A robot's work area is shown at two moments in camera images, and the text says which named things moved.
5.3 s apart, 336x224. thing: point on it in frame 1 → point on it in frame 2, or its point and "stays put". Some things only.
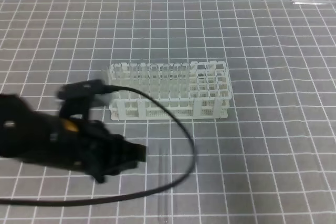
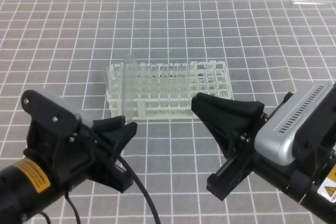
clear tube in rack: x=166 y=84 stays put
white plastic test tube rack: x=187 y=91 stays put
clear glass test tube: x=164 y=180 → x=129 y=88
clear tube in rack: x=177 y=85 stays put
